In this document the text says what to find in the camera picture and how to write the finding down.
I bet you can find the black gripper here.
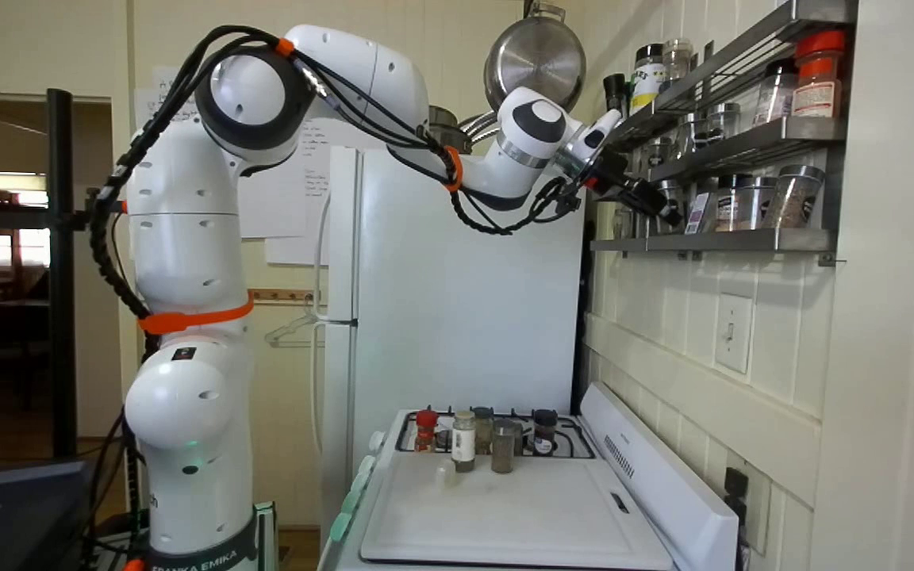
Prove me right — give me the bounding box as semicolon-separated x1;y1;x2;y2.
592;145;692;233

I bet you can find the labelled glass spice jar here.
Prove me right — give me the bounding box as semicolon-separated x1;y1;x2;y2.
718;176;752;234

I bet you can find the dark pepper spice jar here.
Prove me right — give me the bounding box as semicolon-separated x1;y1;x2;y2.
778;164;829;234

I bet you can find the pale glass jar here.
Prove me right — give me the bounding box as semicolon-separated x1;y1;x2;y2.
737;63;795;140

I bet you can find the red lid labelled jar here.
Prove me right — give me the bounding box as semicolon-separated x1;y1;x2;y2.
791;26;852;121

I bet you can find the dark lid glass jar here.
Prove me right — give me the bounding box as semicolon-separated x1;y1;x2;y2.
528;409;560;461

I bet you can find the yellow spice glass jar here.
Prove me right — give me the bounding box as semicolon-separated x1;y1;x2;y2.
469;407;499;457

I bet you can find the white kitchen stove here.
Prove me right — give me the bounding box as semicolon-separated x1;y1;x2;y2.
316;377;743;571

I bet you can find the glass jar brown spice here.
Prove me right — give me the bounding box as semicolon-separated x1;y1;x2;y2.
487;422;520;477

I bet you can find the white label spice jar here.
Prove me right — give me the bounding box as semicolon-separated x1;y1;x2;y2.
446;409;478;477

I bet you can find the red lid spice jar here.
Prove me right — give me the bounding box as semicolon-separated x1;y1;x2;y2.
411;407;441;457

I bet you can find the white stove cover board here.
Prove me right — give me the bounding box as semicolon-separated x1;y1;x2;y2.
357;452;679;571

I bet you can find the white barcode spice box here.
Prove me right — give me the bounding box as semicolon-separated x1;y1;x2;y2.
684;187;720;238

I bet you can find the dark glass bottle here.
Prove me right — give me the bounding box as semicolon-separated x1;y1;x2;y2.
600;73;630;121

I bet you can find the white label black lid container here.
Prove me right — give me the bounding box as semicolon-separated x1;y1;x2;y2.
627;42;669;118

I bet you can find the large hanging steel pan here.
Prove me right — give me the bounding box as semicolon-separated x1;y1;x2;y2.
478;0;589;121

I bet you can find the small steel pot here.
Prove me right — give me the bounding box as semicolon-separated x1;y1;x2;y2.
418;101;478;159

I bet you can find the white refrigerator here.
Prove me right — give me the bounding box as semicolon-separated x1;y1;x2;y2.
316;145;589;534

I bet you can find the white paper sheet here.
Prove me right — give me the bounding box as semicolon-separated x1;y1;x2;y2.
135;71;335;269

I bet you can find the pale green white strip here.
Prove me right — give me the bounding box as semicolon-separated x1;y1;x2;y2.
320;425;387;551

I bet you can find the black stand pole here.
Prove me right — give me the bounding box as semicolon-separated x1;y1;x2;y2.
43;89;94;462

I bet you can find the dark monitor screen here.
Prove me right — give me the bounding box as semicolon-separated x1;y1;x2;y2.
0;457;93;571

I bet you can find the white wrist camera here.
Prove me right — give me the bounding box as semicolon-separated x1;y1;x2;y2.
572;106;626;156

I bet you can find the white wall light switch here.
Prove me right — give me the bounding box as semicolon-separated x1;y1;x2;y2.
709;291;756;382

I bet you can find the wall outlet with plug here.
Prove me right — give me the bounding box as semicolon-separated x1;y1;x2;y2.
722;467;752;527

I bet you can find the small wooden wall rail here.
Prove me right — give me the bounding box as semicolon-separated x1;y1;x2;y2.
250;285;316;311

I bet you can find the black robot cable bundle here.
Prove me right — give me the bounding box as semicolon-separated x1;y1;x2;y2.
84;21;588;322

